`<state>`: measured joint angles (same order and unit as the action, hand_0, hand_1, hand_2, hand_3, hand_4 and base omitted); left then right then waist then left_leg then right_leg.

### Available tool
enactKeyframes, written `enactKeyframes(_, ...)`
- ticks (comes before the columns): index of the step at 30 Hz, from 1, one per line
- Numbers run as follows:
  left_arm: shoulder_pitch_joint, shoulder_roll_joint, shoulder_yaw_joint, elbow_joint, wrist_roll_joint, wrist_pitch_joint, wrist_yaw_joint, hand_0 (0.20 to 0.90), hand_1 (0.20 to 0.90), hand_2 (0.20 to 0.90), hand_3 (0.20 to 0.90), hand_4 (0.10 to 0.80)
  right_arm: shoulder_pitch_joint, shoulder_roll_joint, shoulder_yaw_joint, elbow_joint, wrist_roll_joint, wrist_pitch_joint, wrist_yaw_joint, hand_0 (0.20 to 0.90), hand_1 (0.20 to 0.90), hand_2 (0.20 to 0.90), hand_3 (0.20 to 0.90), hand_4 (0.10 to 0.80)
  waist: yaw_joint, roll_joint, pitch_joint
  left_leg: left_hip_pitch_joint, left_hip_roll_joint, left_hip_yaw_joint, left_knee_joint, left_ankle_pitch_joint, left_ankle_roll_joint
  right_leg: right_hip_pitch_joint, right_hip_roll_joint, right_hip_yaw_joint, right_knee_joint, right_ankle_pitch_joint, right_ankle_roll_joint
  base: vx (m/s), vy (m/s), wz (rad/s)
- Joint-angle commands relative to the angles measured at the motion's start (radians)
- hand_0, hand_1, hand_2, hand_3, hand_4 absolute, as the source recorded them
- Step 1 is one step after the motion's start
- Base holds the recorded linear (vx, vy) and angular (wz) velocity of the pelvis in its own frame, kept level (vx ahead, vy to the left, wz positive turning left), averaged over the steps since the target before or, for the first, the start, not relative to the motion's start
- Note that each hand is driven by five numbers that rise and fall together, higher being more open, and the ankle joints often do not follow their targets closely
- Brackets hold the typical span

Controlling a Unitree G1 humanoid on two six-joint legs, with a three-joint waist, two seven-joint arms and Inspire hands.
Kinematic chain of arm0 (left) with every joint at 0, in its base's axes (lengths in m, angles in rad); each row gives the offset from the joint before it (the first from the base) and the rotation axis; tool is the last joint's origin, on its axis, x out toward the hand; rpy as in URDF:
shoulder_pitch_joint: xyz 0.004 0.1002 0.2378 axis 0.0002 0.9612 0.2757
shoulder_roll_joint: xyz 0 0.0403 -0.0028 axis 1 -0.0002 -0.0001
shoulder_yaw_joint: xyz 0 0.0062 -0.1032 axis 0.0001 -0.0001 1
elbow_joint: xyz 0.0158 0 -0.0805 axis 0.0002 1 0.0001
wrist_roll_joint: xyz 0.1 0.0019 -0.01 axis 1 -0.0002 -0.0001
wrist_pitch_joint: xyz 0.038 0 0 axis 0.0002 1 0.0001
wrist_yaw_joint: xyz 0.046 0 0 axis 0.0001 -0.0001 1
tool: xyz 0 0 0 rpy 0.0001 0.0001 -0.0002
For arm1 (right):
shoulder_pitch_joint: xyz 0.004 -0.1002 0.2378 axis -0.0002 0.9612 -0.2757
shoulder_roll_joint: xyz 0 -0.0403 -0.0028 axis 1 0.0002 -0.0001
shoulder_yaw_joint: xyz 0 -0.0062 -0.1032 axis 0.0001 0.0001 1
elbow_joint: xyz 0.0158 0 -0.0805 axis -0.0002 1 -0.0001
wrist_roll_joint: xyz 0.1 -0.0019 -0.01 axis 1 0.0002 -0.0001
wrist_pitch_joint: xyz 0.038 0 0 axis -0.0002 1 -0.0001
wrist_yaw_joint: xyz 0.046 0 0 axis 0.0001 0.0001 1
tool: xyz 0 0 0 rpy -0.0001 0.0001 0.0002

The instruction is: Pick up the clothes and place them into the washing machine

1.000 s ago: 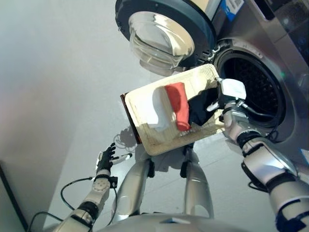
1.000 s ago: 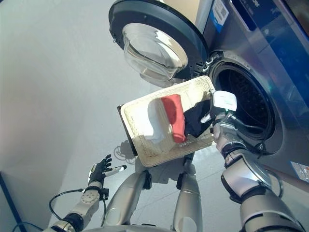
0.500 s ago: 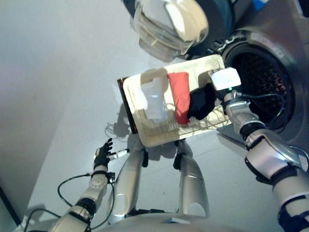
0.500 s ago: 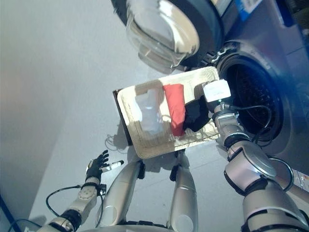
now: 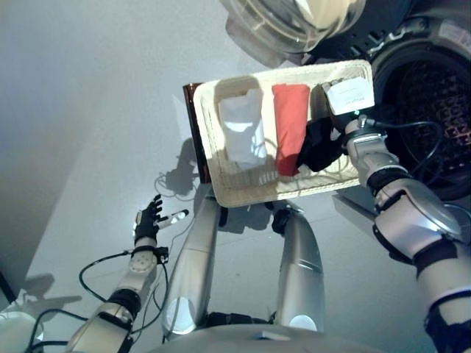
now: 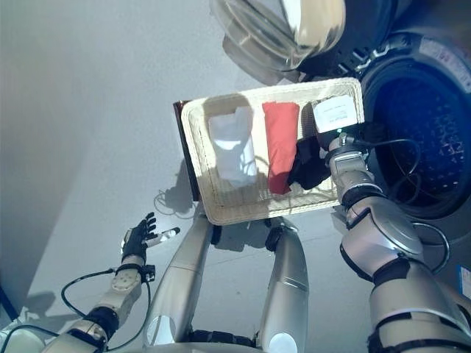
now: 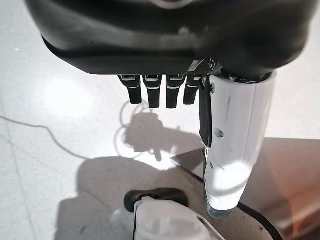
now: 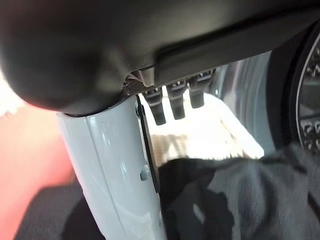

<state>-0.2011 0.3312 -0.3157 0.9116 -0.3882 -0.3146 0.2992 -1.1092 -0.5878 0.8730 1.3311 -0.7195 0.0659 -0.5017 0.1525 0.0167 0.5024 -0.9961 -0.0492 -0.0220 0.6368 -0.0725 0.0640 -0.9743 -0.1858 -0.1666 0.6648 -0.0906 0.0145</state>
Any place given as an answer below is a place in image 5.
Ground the dark brown glossy stool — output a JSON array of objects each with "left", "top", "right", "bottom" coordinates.
[{"left": 183, "top": 83, "right": 213, "bottom": 185}]

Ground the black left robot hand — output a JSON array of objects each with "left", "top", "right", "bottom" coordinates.
[{"left": 132, "top": 193, "right": 191, "bottom": 248}]

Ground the cream wicker tray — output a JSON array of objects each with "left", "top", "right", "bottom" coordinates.
[{"left": 193, "top": 59, "right": 376, "bottom": 209}]

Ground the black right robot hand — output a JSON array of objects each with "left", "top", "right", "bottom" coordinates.
[{"left": 322, "top": 76, "right": 373, "bottom": 134}]

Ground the white folded cloth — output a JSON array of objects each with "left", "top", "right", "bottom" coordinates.
[{"left": 216, "top": 88, "right": 268, "bottom": 170}]

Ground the red cloth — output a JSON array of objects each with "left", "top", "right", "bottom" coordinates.
[{"left": 271, "top": 83, "right": 310, "bottom": 177}]

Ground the silver robot torso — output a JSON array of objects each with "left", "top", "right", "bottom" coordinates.
[{"left": 146, "top": 312, "right": 332, "bottom": 353}]

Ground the round glass washer door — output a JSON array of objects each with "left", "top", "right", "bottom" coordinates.
[{"left": 219, "top": 0, "right": 365, "bottom": 71}]

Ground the silver right robot leg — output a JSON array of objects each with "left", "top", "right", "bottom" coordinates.
[{"left": 272, "top": 205, "right": 327, "bottom": 334}]

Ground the black cloth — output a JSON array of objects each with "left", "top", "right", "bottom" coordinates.
[{"left": 296, "top": 116, "right": 345, "bottom": 173}]

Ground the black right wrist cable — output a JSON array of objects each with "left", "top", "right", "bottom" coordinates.
[{"left": 362, "top": 117, "right": 445, "bottom": 185}]

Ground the grey front-load washing machine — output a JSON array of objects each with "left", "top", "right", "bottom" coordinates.
[{"left": 305, "top": 0, "right": 471, "bottom": 203}]

